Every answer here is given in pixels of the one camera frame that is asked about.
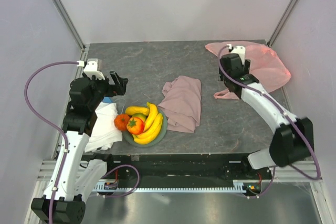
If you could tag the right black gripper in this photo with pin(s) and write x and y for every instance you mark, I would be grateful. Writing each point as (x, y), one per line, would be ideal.
(247, 66)

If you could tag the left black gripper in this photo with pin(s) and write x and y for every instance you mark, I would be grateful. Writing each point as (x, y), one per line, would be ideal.
(118, 88)

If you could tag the pink plastic bag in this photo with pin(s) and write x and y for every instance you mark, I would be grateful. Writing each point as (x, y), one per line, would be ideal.
(265, 64)

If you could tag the orange tangerine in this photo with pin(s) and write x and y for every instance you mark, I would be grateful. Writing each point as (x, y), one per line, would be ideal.
(121, 121)

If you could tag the red-yellow apple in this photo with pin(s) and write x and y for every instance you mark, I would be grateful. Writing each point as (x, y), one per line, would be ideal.
(135, 125)

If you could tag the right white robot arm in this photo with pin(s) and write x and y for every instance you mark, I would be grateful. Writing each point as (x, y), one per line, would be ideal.
(292, 139)

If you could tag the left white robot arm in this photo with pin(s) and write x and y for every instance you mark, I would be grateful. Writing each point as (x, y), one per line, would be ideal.
(64, 198)

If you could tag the yellow mango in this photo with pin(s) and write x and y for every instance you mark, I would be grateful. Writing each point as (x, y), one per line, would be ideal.
(131, 110)

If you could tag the yellow banana bunch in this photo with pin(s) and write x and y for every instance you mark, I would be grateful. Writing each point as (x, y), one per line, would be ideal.
(153, 125)

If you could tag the white cloth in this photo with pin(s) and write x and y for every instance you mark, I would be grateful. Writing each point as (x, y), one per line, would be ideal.
(104, 133)

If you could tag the grey-green plate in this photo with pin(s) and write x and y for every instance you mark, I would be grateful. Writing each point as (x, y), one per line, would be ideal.
(127, 137)

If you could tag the mauve folded cloth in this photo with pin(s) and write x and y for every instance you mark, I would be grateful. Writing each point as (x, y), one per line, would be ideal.
(182, 104)

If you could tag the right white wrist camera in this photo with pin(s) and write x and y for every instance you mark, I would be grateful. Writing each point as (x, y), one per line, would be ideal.
(240, 50)

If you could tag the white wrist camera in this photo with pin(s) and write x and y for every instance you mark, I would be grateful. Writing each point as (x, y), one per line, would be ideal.
(92, 69)
(240, 50)

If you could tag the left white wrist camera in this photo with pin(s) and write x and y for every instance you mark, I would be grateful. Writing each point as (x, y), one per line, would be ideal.
(92, 69)

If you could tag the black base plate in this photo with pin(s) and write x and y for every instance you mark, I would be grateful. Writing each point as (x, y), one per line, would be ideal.
(226, 166)

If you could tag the right aluminium frame post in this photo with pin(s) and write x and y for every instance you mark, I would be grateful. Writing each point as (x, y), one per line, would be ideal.
(283, 20)

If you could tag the aluminium frame post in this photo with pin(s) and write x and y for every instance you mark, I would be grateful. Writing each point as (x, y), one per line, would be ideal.
(283, 20)
(70, 25)

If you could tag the white slotted cable duct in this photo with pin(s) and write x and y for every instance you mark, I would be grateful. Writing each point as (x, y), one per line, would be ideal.
(103, 187)

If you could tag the aluminium rail front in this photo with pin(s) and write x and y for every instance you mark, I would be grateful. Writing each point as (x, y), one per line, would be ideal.
(282, 175)

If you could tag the left aluminium frame post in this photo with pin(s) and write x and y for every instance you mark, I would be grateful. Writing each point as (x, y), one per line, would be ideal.
(70, 25)

